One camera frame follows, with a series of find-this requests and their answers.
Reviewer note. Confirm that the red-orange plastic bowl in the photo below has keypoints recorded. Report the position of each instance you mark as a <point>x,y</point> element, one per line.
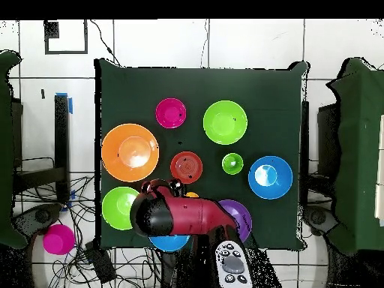
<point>186,166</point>

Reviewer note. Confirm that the large orange plastic bowl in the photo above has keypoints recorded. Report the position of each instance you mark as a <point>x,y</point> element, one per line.
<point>120,150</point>

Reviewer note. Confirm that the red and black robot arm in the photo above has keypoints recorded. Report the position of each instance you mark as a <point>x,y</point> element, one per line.
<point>195,216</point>

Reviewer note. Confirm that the orange plastic cup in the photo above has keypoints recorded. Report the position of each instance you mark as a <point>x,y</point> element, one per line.
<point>192,195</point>

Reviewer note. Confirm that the green plastic bowl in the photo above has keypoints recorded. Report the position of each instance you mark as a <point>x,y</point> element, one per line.
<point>115,208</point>
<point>225,122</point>

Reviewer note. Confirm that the blue plastic bowl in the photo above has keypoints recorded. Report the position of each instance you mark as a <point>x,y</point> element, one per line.
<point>279,186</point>
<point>169,243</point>

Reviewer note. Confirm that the green plastic cup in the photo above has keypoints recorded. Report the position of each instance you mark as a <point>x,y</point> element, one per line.
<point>232,163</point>

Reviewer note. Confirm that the pink plastic bowl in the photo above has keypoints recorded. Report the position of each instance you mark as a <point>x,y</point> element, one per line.
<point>171,113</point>

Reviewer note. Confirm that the purple plastic bowl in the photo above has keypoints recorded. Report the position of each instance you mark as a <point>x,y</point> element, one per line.
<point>243,219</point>

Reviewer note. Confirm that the black power brick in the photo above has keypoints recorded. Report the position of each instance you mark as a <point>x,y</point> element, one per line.
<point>100,264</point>

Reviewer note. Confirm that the dark green table cloth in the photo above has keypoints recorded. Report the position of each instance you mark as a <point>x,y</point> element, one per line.
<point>180,84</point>

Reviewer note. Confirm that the pink plastic cup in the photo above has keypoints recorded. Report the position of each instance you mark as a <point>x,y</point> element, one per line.
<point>58,240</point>

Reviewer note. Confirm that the blue tape strip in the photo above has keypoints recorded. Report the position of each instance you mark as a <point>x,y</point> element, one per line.
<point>70,106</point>

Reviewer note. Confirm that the dark grey chair base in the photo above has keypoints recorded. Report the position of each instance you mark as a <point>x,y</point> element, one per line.
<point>42,216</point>
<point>318,217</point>

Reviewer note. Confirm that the white round stool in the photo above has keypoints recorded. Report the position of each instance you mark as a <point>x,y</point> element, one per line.
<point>40,270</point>

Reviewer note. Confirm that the green cloth side table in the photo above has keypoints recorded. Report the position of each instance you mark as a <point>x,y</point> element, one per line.
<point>360,150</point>
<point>6,150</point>

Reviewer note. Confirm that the black cabinet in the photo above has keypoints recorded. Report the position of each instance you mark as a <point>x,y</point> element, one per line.
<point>328,141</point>

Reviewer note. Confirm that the black stand frame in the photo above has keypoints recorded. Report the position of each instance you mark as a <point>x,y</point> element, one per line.
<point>61,135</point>
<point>305,150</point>

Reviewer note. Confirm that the black square floor frame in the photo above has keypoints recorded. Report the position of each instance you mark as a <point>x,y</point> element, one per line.
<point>51,30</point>

